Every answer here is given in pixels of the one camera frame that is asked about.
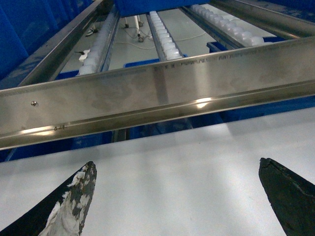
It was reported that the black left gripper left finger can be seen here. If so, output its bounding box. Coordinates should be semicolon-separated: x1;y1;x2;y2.
0;161;97;236

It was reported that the large blue bin left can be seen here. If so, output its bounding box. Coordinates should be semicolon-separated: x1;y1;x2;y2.
0;0;93;79

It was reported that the white roller track right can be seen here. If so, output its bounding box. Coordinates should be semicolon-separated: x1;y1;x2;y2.
190;4;265;47

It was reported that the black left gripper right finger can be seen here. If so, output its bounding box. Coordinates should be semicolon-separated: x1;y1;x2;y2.
258;158;315;236

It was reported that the steel shelf front rail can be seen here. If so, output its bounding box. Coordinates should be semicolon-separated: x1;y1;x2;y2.
0;37;315;149

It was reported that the white roller track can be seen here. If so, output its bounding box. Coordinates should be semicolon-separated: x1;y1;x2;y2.
190;4;265;47
78;12;117;76
146;11;183;61

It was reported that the white roller track left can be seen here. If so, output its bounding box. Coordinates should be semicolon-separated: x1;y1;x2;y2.
78;12;117;76

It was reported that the white roller track middle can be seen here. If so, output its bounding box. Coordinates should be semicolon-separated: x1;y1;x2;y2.
146;11;183;61

